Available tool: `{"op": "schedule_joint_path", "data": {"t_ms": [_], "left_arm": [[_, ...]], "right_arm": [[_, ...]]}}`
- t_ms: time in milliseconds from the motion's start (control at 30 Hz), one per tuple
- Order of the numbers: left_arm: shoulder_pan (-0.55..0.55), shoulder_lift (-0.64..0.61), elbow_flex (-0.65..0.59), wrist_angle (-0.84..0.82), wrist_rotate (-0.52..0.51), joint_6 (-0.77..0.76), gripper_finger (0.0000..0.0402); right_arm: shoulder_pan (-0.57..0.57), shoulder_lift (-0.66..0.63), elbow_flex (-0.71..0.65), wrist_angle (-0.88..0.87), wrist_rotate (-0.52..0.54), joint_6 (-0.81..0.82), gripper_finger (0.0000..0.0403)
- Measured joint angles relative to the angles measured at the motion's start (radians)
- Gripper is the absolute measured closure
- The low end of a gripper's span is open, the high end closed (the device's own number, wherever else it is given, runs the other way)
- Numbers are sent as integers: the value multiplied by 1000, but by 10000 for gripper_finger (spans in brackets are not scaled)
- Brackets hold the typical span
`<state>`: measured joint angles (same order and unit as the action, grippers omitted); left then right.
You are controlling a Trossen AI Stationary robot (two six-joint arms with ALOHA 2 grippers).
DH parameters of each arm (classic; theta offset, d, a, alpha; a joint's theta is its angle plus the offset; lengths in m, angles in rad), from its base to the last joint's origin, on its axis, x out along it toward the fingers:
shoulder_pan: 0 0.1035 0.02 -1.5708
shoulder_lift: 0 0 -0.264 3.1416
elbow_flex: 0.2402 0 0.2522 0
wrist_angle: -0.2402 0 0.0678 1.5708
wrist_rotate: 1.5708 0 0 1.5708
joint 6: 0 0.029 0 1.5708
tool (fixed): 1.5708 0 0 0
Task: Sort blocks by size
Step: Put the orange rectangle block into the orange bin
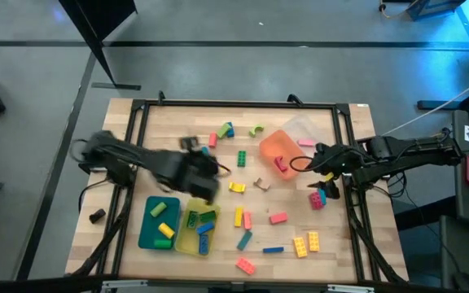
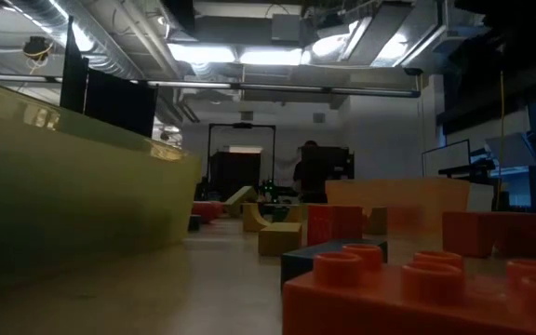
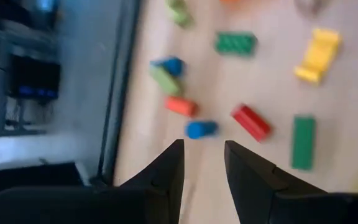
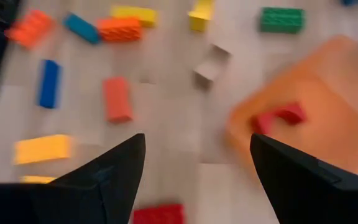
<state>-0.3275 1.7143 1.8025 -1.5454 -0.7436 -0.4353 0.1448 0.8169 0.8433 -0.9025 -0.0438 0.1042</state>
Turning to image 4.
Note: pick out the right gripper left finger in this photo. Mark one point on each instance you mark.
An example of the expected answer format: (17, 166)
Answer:
(57, 205)

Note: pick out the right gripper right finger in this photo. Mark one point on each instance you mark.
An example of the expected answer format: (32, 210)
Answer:
(322, 199)

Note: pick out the red wooden arch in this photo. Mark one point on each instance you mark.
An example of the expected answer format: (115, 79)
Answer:
(287, 113)

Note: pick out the red toy brick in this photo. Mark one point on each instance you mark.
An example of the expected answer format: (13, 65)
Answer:
(158, 214)

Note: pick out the orange plastic bin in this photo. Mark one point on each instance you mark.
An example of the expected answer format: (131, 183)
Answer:
(331, 93)

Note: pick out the salmon wooden block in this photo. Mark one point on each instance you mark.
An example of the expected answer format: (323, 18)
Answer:
(117, 99)

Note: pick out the blue wooden plank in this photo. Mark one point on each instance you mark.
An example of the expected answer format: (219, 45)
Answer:
(49, 84)

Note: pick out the natural wooden arch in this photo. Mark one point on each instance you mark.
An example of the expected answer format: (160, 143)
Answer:
(208, 70)

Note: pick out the teal wooden plank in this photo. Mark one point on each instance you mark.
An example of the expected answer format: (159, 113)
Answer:
(81, 28)

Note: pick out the orange toy brick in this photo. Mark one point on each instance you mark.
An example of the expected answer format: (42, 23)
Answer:
(30, 28)

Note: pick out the green toy brick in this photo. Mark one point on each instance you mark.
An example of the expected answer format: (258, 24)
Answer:
(281, 20)

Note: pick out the salmon wooden plank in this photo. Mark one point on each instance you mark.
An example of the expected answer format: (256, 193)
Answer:
(120, 29)

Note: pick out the teal wooden block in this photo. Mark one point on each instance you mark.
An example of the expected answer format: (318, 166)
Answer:
(353, 2)

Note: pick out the yellow wooden plank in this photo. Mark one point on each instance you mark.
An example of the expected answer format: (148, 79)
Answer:
(138, 13)

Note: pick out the yellow wooden arch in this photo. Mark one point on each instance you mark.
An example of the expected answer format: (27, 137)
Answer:
(200, 15)

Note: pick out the yellow toy brick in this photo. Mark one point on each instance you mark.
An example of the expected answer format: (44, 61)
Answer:
(36, 179)
(42, 149)

